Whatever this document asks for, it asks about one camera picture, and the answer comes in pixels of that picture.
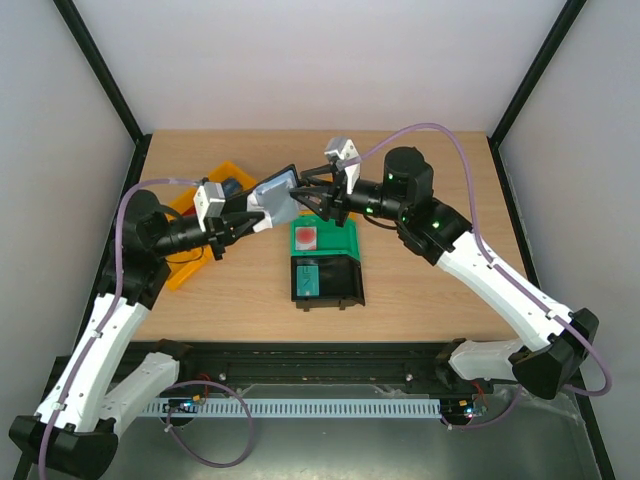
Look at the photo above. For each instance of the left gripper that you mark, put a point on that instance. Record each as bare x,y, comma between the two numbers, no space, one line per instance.
237,218

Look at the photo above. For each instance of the black storage bin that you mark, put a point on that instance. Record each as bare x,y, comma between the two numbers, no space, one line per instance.
341,282

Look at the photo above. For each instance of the black aluminium frame rail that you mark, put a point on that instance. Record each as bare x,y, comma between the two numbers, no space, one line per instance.
417,368

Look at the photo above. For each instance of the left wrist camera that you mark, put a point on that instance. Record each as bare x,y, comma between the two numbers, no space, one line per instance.
209,201

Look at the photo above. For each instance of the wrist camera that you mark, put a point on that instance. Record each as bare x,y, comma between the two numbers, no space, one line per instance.
342,153
209,201

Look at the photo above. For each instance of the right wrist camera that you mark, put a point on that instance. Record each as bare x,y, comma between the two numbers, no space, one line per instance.
342,153

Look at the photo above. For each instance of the black frame post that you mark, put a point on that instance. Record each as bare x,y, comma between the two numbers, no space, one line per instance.
562,25
91,52

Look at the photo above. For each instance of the teal card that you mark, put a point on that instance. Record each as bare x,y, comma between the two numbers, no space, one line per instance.
307,281

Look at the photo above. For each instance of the green storage bin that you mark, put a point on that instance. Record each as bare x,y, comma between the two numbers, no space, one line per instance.
332,240

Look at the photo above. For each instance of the left black frame post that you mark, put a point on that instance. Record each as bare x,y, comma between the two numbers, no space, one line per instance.
91,52

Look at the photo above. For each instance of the grey slotted cable duct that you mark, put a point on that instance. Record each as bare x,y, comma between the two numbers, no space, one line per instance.
401,408

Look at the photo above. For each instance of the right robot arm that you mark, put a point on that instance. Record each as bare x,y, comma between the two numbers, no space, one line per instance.
552,339

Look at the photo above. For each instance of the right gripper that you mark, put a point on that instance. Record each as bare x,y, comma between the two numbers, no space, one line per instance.
340,200

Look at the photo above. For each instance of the long yellow divided tray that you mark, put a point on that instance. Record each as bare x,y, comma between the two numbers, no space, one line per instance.
185,264

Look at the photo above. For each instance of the red circle card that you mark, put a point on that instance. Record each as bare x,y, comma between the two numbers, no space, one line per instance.
305,238

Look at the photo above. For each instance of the right black frame post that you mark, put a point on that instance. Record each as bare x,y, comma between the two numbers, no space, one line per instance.
562,25

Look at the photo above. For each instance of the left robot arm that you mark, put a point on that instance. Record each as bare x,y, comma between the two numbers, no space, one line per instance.
77,427

